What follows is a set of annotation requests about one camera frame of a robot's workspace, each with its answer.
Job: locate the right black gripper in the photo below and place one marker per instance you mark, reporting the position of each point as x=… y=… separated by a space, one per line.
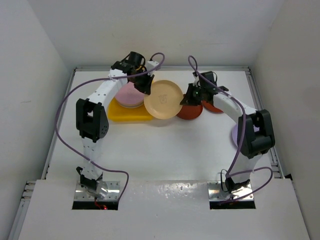
x=189 y=100

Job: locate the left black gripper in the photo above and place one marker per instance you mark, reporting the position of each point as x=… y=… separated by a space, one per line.
x=145 y=87

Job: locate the dark red plate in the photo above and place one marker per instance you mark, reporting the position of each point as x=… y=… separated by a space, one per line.
x=211 y=108
x=190 y=112

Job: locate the pink plate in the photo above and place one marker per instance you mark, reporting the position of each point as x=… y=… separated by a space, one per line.
x=129 y=95

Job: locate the tan plate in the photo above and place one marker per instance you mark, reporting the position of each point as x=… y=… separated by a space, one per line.
x=131 y=106
x=164 y=100

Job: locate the lilac plate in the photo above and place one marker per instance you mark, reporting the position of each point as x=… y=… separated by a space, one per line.
x=234 y=134

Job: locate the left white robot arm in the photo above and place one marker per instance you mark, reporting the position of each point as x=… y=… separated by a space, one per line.
x=91 y=117

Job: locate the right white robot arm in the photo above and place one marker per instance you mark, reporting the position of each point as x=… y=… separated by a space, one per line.
x=255 y=134

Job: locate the yellow plastic bin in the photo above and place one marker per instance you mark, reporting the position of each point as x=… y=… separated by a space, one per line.
x=119 y=113

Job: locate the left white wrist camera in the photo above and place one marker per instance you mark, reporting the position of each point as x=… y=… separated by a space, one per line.
x=151 y=66

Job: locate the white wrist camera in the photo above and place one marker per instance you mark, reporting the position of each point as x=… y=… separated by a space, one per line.
x=151 y=66
x=196 y=78

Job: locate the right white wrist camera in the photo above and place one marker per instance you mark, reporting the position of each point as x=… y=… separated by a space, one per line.
x=196 y=78

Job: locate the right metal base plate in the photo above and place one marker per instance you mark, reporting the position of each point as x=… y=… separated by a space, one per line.
x=218 y=194

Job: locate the metal base plate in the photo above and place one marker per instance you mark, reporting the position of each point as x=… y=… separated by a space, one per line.
x=218 y=194
x=106 y=191

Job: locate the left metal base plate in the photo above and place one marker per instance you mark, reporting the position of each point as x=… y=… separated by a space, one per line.
x=106 y=191

